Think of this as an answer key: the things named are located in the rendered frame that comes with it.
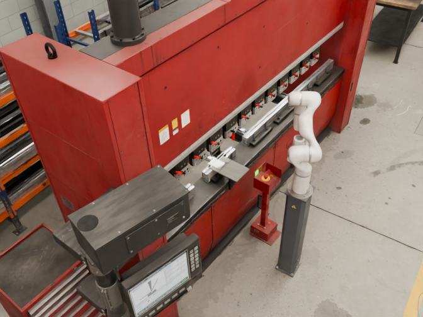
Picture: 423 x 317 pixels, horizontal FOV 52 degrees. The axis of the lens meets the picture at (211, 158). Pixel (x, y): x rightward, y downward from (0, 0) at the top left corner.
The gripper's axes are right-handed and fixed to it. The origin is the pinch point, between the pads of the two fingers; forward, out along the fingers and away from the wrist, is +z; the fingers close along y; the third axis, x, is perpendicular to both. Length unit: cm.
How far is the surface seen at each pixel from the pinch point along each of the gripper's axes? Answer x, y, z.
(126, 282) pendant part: -180, 2, -66
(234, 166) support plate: -33.3, -34.8, -2.4
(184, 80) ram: -70, -56, -95
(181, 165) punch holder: -80, -50, -31
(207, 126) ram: -49, -52, -46
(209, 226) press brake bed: -65, -33, 43
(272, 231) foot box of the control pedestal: -4, -2, 89
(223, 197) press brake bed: -45, -34, 25
